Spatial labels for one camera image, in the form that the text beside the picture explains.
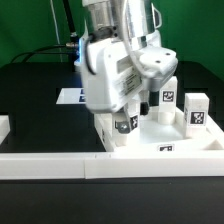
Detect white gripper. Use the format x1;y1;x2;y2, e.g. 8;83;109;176
81;35;178;134

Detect white square table top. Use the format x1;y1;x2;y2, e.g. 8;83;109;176
94;107;224;153

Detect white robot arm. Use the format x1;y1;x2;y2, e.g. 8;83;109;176
81;0;178;134

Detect white marker sheet with tags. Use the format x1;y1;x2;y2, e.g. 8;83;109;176
56;88;85;105

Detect white U-shaped obstacle fence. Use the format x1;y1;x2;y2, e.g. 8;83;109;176
0;120;224;180

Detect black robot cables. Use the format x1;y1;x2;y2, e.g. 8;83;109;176
9;0;81;73

